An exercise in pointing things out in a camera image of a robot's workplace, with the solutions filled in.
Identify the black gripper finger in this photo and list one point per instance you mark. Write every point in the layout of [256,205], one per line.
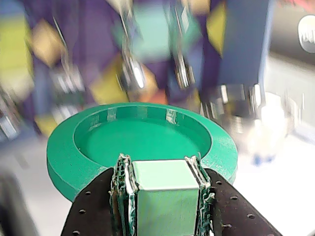
[93,211]
[236,216]

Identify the green round tray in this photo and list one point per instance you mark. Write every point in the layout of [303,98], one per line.
[137,142]

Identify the steel cooking pot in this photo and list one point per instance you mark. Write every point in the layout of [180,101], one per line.
[236,98]

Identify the steel skimmer spoon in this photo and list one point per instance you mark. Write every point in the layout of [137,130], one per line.
[6,123]

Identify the steel slotted spatula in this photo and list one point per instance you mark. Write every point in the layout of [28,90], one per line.
[67,81]

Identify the steel ladle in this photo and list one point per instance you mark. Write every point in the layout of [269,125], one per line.
[134,71]

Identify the steel serving spoon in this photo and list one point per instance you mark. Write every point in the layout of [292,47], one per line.
[183,73]

